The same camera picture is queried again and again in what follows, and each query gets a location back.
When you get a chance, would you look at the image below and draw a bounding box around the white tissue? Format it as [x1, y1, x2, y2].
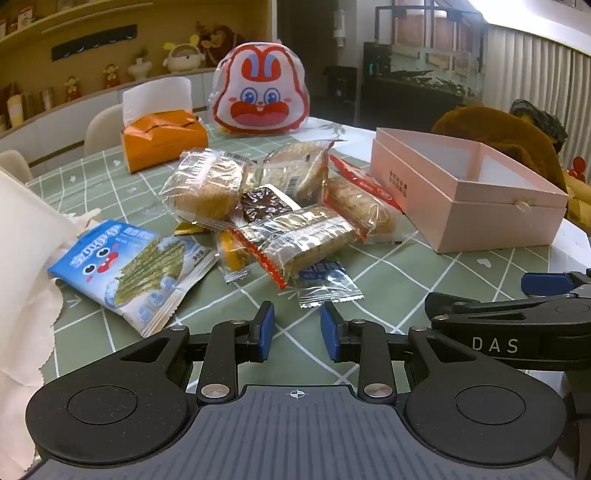
[122, 77, 192, 125]

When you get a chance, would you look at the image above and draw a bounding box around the brown fur coat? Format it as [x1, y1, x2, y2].
[431, 106, 568, 195]

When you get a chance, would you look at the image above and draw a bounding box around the wall shelf unit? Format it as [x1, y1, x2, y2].
[0, 0, 273, 153]

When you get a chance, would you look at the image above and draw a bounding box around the small black appliance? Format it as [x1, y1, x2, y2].
[323, 66, 358, 121]

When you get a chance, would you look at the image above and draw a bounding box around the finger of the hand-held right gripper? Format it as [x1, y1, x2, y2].
[522, 270, 591, 296]
[425, 286, 591, 330]

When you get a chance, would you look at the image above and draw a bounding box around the green checkered tablecloth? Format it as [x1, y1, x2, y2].
[25, 115, 591, 393]

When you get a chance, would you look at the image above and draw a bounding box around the white vase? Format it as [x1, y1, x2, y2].
[128, 46, 151, 81]

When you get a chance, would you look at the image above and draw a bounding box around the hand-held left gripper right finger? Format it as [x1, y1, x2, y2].
[320, 301, 485, 407]

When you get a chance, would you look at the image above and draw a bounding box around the brown lion plush toy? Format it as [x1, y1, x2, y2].
[194, 21, 245, 68]

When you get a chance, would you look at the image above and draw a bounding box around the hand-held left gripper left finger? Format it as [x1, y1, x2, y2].
[111, 301, 276, 407]

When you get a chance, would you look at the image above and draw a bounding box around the dark fuzzy cloth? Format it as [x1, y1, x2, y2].
[510, 99, 568, 151]

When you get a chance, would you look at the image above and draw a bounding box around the red white rabbit face bag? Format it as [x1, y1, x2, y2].
[208, 42, 311, 136]

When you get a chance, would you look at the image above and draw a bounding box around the dark brown snack packet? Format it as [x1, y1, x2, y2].
[240, 185, 301, 224]

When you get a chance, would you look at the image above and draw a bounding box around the red snack packet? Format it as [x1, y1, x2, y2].
[329, 154, 404, 215]

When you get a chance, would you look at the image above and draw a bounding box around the orange tissue box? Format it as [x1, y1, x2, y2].
[121, 111, 208, 174]

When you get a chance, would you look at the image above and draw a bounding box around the red-edged clear cracker packet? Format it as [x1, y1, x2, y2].
[229, 205, 365, 289]

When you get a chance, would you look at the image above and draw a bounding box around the white chair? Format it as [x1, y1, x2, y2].
[84, 104, 125, 158]
[0, 150, 33, 181]

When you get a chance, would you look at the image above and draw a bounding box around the small yellow snack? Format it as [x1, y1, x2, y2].
[215, 228, 252, 282]

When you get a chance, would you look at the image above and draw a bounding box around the white curtain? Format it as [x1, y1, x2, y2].
[480, 23, 591, 181]

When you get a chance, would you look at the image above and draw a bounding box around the clear cake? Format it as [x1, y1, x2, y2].
[256, 139, 335, 204]
[159, 148, 252, 229]

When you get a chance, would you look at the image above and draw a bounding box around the black cabinet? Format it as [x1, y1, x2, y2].
[362, 41, 483, 130]

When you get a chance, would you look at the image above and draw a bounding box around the dark wall plaque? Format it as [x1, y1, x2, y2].
[52, 25, 139, 61]

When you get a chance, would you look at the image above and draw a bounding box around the small blue candy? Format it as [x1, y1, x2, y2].
[298, 261, 365, 309]

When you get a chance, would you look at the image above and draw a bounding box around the cream cloth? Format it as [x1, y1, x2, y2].
[0, 168, 103, 480]

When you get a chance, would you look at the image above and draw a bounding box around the yellow cloth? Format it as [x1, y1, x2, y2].
[566, 173, 591, 222]

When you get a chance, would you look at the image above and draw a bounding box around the white round plush figure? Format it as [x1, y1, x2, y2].
[161, 39, 206, 75]

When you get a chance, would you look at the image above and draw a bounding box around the pink cardboard box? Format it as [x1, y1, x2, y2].
[370, 127, 570, 254]

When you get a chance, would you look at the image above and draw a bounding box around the blue seaweed snack packet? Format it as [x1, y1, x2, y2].
[47, 222, 219, 337]

